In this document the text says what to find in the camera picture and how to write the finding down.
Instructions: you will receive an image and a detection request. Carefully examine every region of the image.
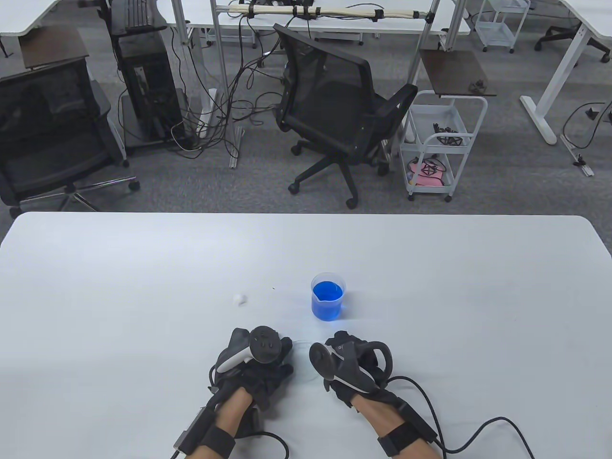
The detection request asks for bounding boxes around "person's left hand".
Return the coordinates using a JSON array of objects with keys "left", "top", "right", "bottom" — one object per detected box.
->
[{"left": 207, "top": 327, "right": 294, "bottom": 412}]

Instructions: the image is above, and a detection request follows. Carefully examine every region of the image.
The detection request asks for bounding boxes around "person's right hand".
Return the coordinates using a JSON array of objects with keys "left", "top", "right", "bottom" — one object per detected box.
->
[{"left": 323, "top": 331, "right": 398, "bottom": 410}]

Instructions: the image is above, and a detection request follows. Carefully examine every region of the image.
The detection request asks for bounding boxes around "clear culture dish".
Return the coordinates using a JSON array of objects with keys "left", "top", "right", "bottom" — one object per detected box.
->
[{"left": 288, "top": 339, "right": 320, "bottom": 383}]

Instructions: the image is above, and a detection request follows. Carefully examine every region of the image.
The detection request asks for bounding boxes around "beaker of blue dye solution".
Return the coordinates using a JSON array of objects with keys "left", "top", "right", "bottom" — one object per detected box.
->
[{"left": 311, "top": 272, "right": 346, "bottom": 322}]

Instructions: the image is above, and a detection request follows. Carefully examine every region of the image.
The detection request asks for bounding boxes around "person's right forearm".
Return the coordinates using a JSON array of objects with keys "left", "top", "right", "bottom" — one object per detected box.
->
[{"left": 351, "top": 394, "right": 443, "bottom": 459}]

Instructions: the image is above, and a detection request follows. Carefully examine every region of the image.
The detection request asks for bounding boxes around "person's left forearm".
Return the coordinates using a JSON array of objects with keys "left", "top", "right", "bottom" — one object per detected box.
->
[{"left": 189, "top": 387, "right": 254, "bottom": 459}]

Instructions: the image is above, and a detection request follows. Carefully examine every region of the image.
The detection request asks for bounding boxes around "black white left hand controller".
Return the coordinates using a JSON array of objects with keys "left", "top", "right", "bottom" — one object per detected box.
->
[{"left": 216, "top": 326, "right": 282, "bottom": 372}]

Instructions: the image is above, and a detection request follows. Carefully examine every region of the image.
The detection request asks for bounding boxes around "black white hand controller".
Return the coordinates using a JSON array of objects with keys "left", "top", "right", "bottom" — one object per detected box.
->
[
  {"left": 216, "top": 326, "right": 282, "bottom": 372},
  {"left": 309, "top": 340, "right": 393, "bottom": 393}
]

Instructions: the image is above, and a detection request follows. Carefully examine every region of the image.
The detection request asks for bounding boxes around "black right wrist sensor unit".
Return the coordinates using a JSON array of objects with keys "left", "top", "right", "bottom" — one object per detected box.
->
[{"left": 377, "top": 401, "right": 439, "bottom": 458}]

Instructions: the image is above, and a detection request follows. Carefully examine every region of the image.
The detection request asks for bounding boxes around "black wrist sensor unit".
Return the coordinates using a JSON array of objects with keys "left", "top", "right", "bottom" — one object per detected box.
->
[
  {"left": 173, "top": 405, "right": 262, "bottom": 456},
  {"left": 377, "top": 401, "right": 439, "bottom": 458}
]

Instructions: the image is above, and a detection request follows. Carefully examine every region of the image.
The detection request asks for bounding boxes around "black white right hand controller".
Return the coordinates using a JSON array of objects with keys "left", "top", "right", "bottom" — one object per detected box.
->
[{"left": 309, "top": 340, "right": 393, "bottom": 393}]

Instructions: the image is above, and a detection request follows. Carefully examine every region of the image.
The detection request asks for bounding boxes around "black left wrist sensor unit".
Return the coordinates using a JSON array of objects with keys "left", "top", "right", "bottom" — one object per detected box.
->
[{"left": 173, "top": 405, "right": 262, "bottom": 456}]

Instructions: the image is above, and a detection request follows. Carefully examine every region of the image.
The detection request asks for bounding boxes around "pink cloth item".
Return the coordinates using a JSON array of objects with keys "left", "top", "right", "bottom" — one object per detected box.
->
[{"left": 407, "top": 158, "right": 455, "bottom": 187}]

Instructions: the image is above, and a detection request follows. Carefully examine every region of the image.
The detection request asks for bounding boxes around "white power strip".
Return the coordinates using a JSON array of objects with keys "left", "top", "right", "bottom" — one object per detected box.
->
[{"left": 197, "top": 88, "right": 218, "bottom": 139}]

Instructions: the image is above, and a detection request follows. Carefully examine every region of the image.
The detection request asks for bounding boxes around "white utility cart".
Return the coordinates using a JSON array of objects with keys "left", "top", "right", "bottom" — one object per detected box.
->
[{"left": 398, "top": 90, "right": 488, "bottom": 202}]

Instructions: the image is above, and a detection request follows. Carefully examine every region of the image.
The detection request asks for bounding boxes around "grey computer stand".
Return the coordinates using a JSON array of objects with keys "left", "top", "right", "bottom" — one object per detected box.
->
[{"left": 119, "top": 88, "right": 197, "bottom": 154}]

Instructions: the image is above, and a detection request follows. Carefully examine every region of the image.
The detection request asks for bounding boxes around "black mesh office chair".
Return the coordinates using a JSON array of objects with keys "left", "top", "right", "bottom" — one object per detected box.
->
[{"left": 273, "top": 23, "right": 419, "bottom": 209}]

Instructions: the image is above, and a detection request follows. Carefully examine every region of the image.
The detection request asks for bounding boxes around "black computer tower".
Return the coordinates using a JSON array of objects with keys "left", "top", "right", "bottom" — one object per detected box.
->
[{"left": 116, "top": 29, "right": 186, "bottom": 144}]

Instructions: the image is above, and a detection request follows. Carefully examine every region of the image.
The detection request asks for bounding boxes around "black chair with chrome base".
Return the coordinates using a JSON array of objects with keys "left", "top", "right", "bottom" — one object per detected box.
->
[{"left": 0, "top": 60, "right": 141, "bottom": 219}]

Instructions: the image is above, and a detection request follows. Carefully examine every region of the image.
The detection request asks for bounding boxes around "brown side table top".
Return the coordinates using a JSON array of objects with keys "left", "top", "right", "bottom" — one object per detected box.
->
[{"left": 419, "top": 49, "right": 497, "bottom": 98}]

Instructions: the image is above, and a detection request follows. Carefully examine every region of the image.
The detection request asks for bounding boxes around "long white desk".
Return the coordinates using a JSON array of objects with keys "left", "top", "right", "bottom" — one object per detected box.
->
[{"left": 155, "top": 0, "right": 471, "bottom": 36}]

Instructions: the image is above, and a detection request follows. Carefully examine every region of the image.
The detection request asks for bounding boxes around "beige padded rod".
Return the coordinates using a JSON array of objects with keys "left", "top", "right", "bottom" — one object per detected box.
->
[{"left": 229, "top": 4, "right": 429, "bottom": 21}]

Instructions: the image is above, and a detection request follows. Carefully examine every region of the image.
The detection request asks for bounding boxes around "white desk with white leg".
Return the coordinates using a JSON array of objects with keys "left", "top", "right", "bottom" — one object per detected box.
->
[{"left": 520, "top": 0, "right": 612, "bottom": 145}]

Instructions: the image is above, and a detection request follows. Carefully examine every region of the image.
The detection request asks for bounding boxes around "dark brown side table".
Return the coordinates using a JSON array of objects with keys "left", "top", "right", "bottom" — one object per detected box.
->
[{"left": 18, "top": 25, "right": 90, "bottom": 70}]

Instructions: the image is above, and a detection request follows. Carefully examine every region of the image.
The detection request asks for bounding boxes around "black chair base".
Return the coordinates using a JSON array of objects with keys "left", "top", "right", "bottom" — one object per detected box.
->
[{"left": 534, "top": 24, "right": 612, "bottom": 63}]

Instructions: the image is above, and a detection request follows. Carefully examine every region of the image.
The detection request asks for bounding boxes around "white desk with curved edge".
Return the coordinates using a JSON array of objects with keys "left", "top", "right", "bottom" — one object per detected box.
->
[{"left": 0, "top": 0, "right": 113, "bottom": 36}]

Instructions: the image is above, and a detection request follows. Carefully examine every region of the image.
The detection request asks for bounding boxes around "black right glove cable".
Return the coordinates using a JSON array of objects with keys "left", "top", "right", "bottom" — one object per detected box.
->
[{"left": 382, "top": 376, "right": 537, "bottom": 459}]

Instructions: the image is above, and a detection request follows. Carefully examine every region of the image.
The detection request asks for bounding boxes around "black glove cable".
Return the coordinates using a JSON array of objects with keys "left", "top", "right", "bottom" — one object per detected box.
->
[
  {"left": 382, "top": 376, "right": 537, "bottom": 459},
  {"left": 249, "top": 430, "right": 290, "bottom": 459}
]

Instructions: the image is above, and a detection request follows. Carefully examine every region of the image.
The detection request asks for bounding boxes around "black left glove cable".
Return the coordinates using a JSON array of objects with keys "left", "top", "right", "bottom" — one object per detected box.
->
[{"left": 249, "top": 430, "right": 290, "bottom": 459}]

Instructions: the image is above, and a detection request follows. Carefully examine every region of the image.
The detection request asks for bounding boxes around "tangle of black floor cables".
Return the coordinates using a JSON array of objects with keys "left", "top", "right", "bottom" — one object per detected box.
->
[{"left": 170, "top": 29, "right": 297, "bottom": 158}]

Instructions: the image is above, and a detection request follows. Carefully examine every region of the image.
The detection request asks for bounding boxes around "black wire frame object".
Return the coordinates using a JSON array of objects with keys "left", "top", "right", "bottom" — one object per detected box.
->
[{"left": 433, "top": 123, "right": 467, "bottom": 145}]

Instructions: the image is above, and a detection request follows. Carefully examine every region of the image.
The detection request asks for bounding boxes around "aluminium floor rail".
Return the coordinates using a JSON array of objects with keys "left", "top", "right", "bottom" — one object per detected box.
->
[{"left": 559, "top": 134, "right": 595, "bottom": 177}]

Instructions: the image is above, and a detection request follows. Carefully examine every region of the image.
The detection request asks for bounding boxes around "black looped floor cable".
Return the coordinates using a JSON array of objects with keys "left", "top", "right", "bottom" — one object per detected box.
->
[{"left": 562, "top": 99, "right": 612, "bottom": 150}]

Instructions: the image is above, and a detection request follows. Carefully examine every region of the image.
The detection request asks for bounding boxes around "small white wire cart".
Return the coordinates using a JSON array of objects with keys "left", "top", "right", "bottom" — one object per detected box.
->
[{"left": 475, "top": 0, "right": 531, "bottom": 53}]

